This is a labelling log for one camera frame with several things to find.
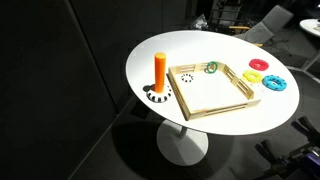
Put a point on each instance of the white table pedestal base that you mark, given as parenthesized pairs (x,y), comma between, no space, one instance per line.
(180,146)

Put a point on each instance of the dark metal rack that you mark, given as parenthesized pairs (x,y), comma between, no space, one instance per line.
(226,13)

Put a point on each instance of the black spring clamp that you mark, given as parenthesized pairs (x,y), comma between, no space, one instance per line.
(268,151)
(305,128)

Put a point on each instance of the dark blue equipment stand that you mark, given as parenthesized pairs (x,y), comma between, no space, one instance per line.
(310,166)

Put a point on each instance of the wooden tray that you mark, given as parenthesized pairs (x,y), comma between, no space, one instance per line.
(220,111)

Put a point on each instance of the grey plastic bag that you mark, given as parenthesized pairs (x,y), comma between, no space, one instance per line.
(200,23)

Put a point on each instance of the orange cylindrical peg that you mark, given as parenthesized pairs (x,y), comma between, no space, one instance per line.
(160,73)

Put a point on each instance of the grey chair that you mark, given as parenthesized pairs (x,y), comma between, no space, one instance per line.
(266,30)

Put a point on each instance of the small white round table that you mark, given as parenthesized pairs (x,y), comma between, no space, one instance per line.
(311,26)

